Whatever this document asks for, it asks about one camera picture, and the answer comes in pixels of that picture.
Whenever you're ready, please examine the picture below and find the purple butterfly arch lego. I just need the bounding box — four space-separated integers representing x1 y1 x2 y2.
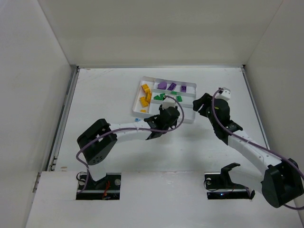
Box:
180 85 187 93

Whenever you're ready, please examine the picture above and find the purple square lego brick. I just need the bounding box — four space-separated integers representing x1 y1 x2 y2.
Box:
167 83 177 91

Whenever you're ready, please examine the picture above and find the purple round lego piece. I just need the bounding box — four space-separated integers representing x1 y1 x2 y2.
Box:
157 81 167 90

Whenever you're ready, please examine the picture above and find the green long lego brick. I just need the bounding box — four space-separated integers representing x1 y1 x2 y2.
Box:
176 96 183 102

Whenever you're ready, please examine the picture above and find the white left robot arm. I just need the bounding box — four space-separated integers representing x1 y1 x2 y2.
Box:
77 106 180 182

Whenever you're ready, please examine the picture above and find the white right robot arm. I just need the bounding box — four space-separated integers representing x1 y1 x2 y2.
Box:
193 88 304 208

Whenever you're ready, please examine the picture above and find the white divided sorting tray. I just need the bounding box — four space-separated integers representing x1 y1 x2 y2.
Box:
133 76 197 124

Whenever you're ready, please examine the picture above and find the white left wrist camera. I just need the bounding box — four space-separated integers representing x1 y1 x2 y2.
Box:
162 95 176 110

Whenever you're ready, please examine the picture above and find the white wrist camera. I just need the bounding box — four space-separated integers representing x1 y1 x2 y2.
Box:
216 87 231 101
162 95 176 110

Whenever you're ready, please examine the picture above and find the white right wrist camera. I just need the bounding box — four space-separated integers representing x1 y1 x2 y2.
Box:
216 87 231 101

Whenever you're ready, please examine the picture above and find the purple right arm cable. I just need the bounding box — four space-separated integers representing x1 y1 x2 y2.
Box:
212 89 304 211

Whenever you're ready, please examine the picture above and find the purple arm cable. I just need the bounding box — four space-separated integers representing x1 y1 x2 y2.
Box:
76 95 185 194
212 89 304 211

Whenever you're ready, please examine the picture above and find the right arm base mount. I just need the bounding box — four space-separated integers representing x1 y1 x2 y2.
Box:
203 162 256 200

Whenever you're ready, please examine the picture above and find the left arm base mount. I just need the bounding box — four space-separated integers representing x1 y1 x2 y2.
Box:
76 172 122 200

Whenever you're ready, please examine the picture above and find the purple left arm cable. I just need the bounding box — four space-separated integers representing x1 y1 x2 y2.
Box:
76 95 185 194

